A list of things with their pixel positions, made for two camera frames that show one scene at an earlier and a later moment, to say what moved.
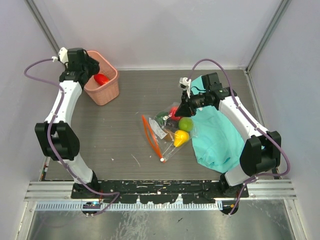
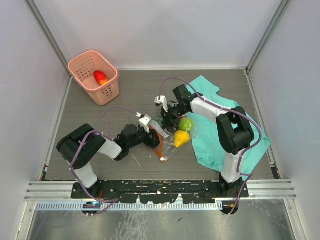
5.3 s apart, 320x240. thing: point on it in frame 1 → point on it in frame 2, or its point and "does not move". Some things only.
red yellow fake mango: x=101 y=79 does not move
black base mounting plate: x=160 y=191 does not move
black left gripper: x=92 y=65 → x=152 y=141
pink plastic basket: x=106 y=94 does not move
